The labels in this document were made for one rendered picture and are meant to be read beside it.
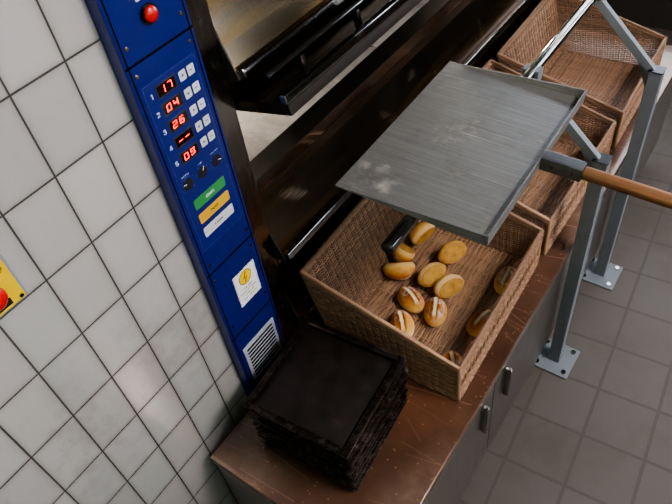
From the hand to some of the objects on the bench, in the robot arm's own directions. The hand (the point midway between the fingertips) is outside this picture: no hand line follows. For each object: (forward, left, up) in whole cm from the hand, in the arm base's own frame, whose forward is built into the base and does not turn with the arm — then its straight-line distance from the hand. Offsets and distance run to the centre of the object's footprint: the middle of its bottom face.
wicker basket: (+124, +119, -56) cm, 180 cm away
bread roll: (+10, +140, -54) cm, 150 cm away
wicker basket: (+5, +128, -56) cm, 139 cm away
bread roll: (+20, +126, -54) cm, 139 cm away
